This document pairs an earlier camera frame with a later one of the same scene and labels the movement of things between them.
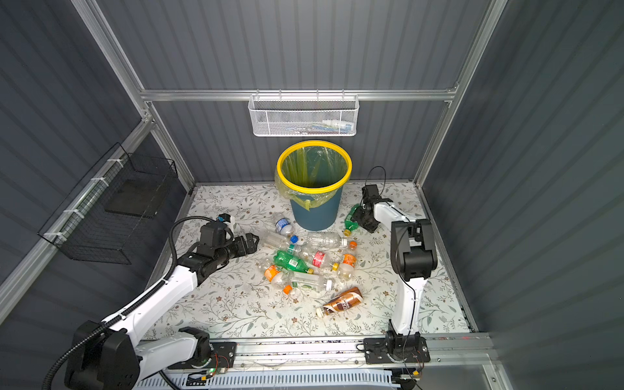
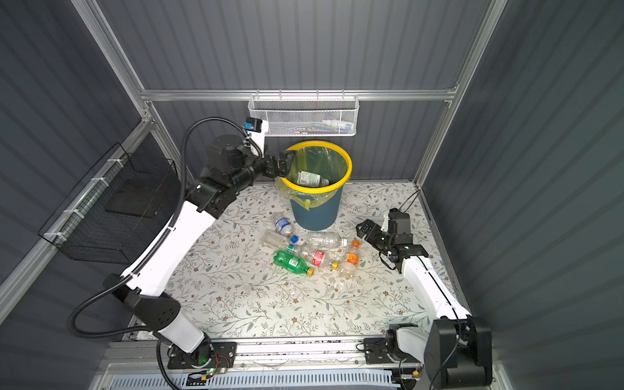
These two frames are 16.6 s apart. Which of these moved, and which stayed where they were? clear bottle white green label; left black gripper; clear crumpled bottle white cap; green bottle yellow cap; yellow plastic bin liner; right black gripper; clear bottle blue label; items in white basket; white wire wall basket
Moved: clear bottle white green label; left black gripper; right black gripper
Stayed: white wire wall basket; clear crumpled bottle white cap; clear bottle blue label; yellow plastic bin liner; green bottle yellow cap; items in white basket
